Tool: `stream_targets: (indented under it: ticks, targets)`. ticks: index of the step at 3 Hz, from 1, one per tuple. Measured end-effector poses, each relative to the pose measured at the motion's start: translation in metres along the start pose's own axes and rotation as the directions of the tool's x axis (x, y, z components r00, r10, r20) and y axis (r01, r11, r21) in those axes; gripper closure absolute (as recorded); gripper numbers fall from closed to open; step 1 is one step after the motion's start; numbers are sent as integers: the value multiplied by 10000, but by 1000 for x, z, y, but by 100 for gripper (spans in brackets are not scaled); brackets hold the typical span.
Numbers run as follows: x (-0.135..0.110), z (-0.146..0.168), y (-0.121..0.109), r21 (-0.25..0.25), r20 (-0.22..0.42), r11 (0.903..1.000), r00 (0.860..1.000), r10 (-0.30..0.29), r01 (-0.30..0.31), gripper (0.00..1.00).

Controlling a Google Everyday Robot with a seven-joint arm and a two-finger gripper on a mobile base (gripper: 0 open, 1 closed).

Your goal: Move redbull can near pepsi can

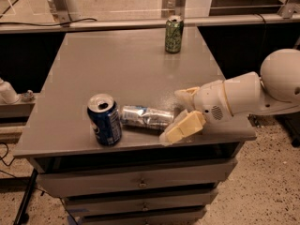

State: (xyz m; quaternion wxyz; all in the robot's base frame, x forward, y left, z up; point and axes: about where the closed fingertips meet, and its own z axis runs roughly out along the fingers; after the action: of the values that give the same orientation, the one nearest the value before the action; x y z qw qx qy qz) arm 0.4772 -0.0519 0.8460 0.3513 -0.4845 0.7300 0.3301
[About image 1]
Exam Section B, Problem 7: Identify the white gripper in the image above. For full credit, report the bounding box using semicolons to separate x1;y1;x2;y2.
159;80;233;143

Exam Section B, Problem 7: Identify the silver redbull can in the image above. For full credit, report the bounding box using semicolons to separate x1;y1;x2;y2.
120;105;174;130

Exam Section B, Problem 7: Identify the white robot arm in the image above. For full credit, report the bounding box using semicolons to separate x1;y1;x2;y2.
159;49;300;145

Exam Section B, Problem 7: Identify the blue pepsi can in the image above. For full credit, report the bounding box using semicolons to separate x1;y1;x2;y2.
87;94;122;146

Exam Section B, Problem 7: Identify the green soda can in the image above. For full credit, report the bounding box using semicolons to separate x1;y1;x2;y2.
165;15;184;53

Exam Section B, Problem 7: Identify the grey drawer cabinet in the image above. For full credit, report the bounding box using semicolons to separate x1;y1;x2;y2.
15;28;255;225

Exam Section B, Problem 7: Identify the middle grey drawer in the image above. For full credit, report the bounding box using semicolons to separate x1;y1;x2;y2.
65;189;218;217

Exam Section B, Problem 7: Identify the grey drawer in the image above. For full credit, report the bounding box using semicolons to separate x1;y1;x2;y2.
37;158;237;197
82;206;206;225
65;189;218;217

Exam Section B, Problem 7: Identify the bottom grey drawer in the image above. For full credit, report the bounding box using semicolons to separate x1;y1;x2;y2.
82;206;206;225

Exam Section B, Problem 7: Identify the top grey drawer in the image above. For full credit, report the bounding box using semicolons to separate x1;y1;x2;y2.
37;158;237;197

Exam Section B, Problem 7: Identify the black stand leg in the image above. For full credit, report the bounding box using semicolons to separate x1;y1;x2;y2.
13;169;38;225

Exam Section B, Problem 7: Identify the grey metal rail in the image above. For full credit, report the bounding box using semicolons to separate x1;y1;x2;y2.
0;13;300;34

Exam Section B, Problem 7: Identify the black cable on rail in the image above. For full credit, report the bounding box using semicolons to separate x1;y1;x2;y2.
0;17;98;27

